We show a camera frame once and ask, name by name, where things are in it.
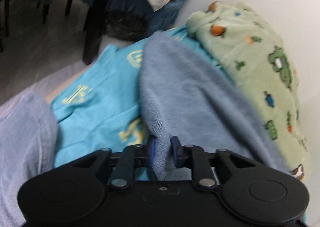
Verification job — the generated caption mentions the white table with dark top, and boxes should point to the white table with dark top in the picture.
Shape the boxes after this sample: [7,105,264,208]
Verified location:
[82,0,122,66]

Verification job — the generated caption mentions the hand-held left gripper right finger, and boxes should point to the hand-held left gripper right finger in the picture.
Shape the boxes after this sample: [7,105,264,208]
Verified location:
[171,136,258,189]

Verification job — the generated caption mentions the blue denim jeans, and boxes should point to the blue denim jeans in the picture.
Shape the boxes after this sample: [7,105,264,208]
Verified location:
[0,31,293,227]

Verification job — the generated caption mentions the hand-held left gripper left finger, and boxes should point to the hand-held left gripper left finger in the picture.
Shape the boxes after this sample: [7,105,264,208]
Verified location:
[71,136,157,191]

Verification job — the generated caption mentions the teal printed bed sheet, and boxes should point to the teal printed bed sheet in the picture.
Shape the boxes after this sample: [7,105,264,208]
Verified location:
[51,25,225,182]

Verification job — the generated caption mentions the green printed fleece blanket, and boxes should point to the green printed fleece blanket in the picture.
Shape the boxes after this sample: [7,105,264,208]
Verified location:
[186,1,310,182]

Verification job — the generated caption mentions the black trash bin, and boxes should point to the black trash bin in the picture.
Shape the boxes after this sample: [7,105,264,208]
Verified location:
[103,10,150,42]

